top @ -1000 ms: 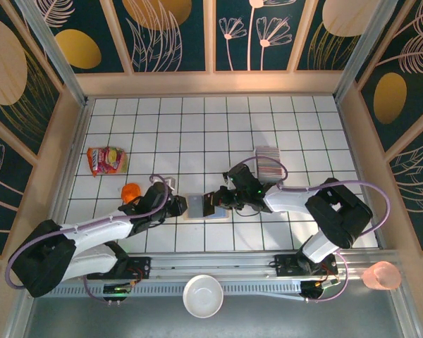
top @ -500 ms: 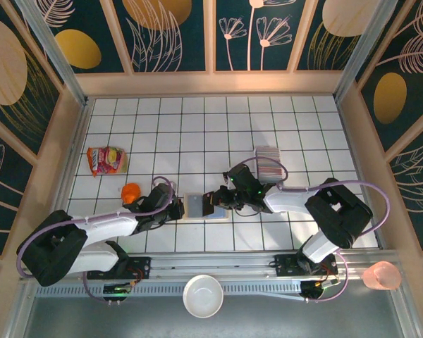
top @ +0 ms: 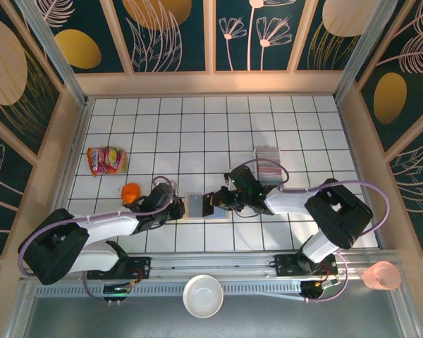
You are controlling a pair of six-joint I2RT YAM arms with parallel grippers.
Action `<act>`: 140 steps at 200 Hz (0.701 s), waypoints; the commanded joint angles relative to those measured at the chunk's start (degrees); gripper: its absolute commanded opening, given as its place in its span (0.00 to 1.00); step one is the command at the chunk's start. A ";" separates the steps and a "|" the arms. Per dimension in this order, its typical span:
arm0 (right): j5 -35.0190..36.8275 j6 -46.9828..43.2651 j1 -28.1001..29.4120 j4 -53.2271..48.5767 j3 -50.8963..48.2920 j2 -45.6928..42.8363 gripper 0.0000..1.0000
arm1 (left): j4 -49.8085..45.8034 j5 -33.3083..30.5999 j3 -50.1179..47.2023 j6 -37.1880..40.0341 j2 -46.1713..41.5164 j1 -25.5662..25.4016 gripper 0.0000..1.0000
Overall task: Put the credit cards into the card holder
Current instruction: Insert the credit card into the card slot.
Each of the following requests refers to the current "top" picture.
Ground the orange fruit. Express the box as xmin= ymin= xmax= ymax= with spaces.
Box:
xmin=121 ymin=182 xmax=142 ymax=205

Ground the orange yellow snack packet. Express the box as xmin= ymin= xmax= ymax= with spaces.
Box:
xmin=86 ymin=146 xmax=129 ymax=178

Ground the white bowl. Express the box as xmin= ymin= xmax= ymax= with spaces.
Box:
xmin=182 ymin=274 xmax=224 ymax=320

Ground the small circuit board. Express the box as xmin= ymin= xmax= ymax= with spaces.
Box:
xmin=103 ymin=281 xmax=133 ymax=295
xmin=300 ymin=277 xmax=341 ymax=300

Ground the pink plastic cup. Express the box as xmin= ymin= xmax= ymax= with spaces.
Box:
xmin=361 ymin=260 xmax=402 ymax=292

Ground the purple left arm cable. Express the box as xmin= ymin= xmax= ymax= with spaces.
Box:
xmin=18 ymin=176 xmax=179 ymax=277

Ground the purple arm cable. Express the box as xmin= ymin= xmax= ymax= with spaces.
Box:
xmin=18 ymin=176 xmax=179 ymax=277
xmin=228 ymin=158 xmax=391 ymax=244

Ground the aluminium mounting rail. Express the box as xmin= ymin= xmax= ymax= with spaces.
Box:
xmin=20 ymin=251 xmax=403 ymax=282

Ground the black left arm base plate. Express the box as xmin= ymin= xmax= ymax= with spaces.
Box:
xmin=86 ymin=256 xmax=152 ymax=281

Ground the white slotted cable duct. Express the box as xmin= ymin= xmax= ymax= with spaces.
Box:
xmin=35 ymin=283 xmax=304 ymax=301

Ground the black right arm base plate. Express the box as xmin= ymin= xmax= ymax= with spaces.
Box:
xmin=274 ymin=253 xmax=339 ymax=280

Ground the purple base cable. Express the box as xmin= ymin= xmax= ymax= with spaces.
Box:
xmin=305 ymin=253 xmax=348 ymax=304
xmin=83 ymin=273 xmax=110 ymax=304

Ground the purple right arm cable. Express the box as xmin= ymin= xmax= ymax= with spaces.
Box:
xmin=228 ymin=158 xmax=391 ymax=244

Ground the aluminium frame post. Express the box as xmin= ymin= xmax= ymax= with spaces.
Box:
xmin=16 ymin=0 xmax=90 ymax=106
xmin=333 ymin=0 xmax=408 ymax=100

